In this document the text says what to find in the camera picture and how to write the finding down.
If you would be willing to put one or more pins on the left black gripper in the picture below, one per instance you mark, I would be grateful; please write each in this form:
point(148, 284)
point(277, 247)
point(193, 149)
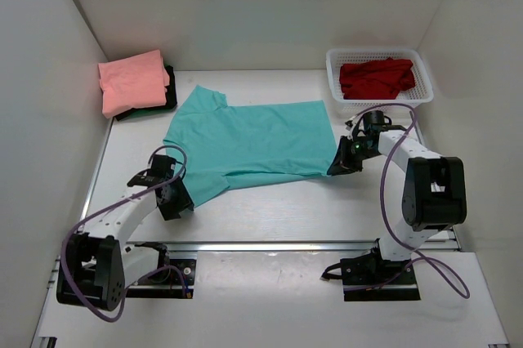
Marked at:
point(169, 211)

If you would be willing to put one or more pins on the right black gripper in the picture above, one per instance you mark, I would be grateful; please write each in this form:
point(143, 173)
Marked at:
point(342, 163)

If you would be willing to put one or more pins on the teal t shirt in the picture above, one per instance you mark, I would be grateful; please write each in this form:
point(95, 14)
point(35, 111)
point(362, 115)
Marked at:
point(236, 147)

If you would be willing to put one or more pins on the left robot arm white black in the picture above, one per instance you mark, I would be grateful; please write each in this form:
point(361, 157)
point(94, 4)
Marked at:
point(98, 264)

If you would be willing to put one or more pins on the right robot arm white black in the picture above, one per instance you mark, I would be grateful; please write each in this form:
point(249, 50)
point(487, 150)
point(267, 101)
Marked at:
point(434, 195)

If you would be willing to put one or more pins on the red t shirt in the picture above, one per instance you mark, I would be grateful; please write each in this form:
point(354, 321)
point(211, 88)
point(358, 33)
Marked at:
point(376, 79)

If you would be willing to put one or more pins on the green folded t shirt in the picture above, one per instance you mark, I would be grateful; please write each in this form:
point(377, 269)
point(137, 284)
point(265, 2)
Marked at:
point(138, 112)

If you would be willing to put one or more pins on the black folded t shirt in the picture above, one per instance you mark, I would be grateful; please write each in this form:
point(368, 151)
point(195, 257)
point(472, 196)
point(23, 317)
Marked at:
point(170, 94)

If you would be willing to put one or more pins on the white plastic basket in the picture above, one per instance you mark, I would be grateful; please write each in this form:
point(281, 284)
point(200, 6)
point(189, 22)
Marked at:
point(335, 58)

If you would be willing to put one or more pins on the pink folded t shirt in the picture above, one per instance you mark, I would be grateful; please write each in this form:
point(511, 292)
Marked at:
point(136, 82)

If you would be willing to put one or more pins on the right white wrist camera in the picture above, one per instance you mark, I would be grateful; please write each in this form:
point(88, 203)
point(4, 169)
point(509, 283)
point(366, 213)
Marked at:
point(353, 123)

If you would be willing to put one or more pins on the aluminium rail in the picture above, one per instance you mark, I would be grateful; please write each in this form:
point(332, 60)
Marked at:
point(289, 246)

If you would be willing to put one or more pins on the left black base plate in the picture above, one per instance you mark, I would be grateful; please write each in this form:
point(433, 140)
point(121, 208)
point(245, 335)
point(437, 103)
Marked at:
point(153, 271)

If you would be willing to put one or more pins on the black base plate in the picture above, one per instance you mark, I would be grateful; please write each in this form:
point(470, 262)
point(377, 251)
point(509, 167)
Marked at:
point(153, 271)
point(370, 278)

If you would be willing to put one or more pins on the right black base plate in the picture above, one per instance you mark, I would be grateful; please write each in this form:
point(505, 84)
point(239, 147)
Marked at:
point(370, 278)

